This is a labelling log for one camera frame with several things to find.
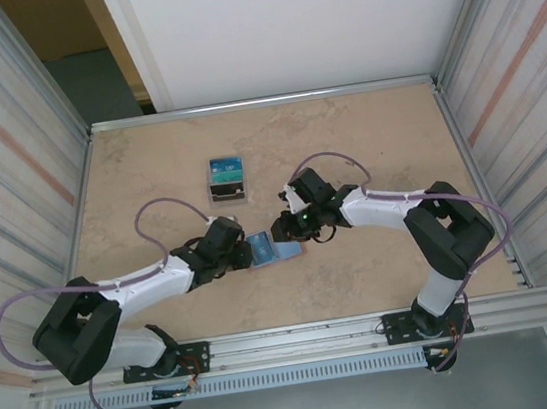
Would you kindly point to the dark blue chip credit card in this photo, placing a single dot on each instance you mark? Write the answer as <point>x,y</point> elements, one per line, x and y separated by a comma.
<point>263,248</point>

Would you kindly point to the pink leather card holder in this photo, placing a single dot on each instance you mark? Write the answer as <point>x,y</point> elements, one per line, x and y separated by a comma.
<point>290,252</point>

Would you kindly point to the clear acrylic card stand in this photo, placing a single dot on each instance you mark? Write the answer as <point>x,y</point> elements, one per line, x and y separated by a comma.
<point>230,202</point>

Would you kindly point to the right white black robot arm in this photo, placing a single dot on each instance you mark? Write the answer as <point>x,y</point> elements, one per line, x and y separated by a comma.
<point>385,210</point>

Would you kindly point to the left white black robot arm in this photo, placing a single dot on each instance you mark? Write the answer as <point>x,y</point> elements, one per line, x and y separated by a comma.
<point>143,284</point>

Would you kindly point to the black card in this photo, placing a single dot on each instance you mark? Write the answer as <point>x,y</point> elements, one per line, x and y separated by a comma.
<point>226,190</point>

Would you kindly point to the teal card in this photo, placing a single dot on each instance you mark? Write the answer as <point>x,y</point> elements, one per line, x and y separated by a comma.
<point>229,174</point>

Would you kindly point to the blue card with white print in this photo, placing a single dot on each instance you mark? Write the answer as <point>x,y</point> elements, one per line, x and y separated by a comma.
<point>225,162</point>

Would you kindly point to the brown wooden door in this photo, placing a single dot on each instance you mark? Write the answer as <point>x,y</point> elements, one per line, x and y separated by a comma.
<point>58,21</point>

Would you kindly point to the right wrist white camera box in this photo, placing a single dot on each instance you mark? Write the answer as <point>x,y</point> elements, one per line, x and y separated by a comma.
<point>295,199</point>

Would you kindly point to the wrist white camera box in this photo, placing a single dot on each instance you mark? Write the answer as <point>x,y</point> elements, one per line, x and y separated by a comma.
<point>295,199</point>
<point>220,218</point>

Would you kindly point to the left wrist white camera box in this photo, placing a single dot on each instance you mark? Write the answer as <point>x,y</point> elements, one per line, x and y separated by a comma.
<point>220,218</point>

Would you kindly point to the aluminium rail under arm bases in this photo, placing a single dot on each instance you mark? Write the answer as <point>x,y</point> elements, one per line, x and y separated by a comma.
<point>297,342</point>

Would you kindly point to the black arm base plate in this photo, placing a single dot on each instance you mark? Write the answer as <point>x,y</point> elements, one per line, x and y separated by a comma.
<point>197,355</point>
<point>395,327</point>

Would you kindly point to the aluminium rail below white wall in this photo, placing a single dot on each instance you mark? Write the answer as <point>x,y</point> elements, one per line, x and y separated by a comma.
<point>265,102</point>

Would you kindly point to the aluminium side rail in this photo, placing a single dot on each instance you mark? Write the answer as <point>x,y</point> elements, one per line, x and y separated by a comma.
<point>85,164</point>
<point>450,115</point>

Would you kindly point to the white door frame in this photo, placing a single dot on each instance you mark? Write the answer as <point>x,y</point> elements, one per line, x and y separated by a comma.
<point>136,41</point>

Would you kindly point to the aluminium frame post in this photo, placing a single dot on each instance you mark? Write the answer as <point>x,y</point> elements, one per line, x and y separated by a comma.
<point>472,12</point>
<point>48,80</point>

